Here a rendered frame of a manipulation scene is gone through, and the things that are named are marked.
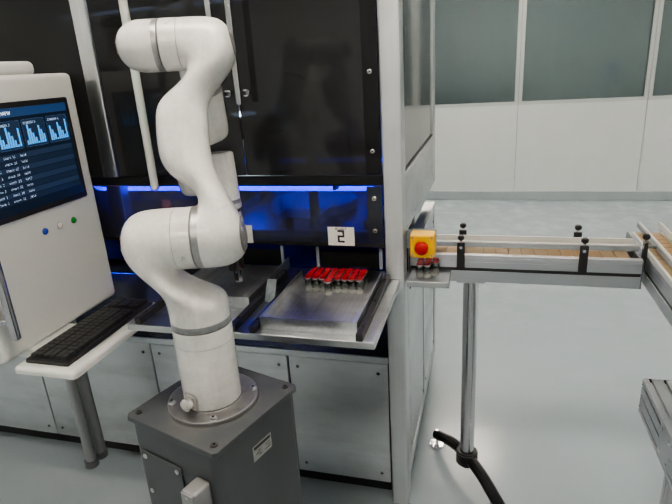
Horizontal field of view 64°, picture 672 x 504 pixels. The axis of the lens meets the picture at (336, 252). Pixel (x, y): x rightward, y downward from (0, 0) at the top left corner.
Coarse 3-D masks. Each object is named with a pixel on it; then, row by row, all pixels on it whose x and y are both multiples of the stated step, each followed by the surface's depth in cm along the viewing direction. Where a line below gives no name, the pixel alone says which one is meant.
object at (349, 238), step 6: (330, 228) 167; (336, 228) 166; (342, 228) 166; (348, 228) 165; (330, 234) 168; (336, 234) 167; (348, 234) 166; (330, 240) 168; (336, 240) 168; (342, 240) 167; (348, 240) 167; (354, 240) 166
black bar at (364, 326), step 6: (384, 276) 165; (384, 282) 161; (378, 288) 157; (384, 288) 158; (378, 294) 153; (372, 300) 149; (378, 300) 149; (372, 306) 146; (366, 312) 142; (372, 312) 142; (366, 318) 139; (372, 318) 142; (360, 324) 136; (366, 324) 136; (360, 330) 133; (366, 330) 135; (360, 336) 131
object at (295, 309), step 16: (288, 288) 159; (304, 288) 165; (368, 288) 162; (272, 304) 148; (288, 304) 154; (304, 304) 154; (320, 304) 153; (336, 304) 152; (352, 304) 152; (368, 304) 147; (272, 320) 140; (288, 320) 138; (304, 320) 137; (320, 320) 136; (336, 320) 143; (352, 320) 142
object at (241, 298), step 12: (288, 264) 183; (204, 276) 179; (216, 276) 179; (228, 276) 178; (252, 276) 177; (264, 276) 176; (228, 288) 169; (240, 288) 168; (252, 288) 167; (240, 300) 153; (252, 300) 155
